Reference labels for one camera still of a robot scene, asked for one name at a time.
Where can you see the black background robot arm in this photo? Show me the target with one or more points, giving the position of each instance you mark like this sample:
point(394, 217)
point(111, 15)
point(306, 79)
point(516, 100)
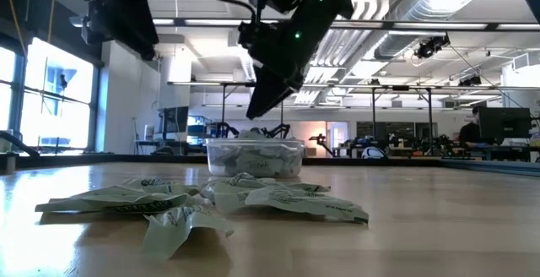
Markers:
point(225, 129)
point(320, 142)
point(280, 129)

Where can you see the white computer tower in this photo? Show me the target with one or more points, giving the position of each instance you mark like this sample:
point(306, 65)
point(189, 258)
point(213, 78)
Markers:
point(149, 132)

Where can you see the black aluminium table frame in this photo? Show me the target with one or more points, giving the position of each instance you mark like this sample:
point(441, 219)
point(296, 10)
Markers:
point(126, 159)

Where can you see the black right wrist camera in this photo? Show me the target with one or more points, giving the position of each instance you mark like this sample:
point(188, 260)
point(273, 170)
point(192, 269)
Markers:
point(250, 40)

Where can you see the white and blue ball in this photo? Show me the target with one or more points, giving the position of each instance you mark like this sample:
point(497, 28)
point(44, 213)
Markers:
point(373, 153)

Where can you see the person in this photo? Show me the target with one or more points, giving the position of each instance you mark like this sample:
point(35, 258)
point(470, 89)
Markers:
point(470, 135)

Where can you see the background desk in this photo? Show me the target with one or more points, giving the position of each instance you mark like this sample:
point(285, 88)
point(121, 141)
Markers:
point(147, 142)

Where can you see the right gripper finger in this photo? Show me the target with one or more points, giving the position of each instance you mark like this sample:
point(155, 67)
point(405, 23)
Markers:
point(270, 91)
point(252, 78)

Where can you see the black background gantry frame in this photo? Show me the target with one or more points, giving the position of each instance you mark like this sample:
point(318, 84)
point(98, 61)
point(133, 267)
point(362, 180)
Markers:
point(374, 116)
point(223, 108)

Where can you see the black computer monitor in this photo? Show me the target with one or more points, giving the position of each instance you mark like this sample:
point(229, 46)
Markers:
point(504, 123)
point(175, 118)

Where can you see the white ceiling slat panel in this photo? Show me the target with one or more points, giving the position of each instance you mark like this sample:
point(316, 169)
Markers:
point(329, 78)

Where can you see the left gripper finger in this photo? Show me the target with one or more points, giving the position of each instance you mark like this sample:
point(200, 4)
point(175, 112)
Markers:
point(135, 36)

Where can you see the clear plastic container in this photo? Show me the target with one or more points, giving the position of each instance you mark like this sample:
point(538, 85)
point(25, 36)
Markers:
point(295, 159)

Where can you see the black ceiling camera rig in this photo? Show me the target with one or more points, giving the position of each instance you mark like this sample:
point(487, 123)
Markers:
point(430, 47)

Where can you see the large bright window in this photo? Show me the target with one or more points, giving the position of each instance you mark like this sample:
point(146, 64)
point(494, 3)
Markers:
point(55, 99)

